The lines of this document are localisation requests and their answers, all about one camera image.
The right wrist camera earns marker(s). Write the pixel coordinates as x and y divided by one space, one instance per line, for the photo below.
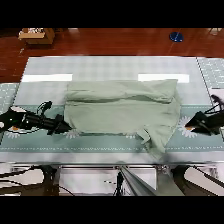
216 101

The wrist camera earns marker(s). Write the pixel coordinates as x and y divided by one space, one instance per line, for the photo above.
216 101
44 107

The silver frame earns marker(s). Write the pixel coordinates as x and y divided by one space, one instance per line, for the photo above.
140 186

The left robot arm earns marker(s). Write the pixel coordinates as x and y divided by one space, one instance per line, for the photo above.
30 120

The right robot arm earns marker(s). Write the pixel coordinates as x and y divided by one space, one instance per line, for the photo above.
206 183

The blue round object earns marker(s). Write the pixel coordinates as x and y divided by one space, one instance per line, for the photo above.
176 36

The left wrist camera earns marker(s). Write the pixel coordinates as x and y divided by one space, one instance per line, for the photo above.
44 107

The pale green shirt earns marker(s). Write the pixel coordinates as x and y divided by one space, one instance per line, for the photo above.
120 110

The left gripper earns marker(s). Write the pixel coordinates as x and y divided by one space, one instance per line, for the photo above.
58 125

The brown cardboard box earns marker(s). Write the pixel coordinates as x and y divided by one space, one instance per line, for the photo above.
39 36

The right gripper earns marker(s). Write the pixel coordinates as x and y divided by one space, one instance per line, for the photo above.
201 124

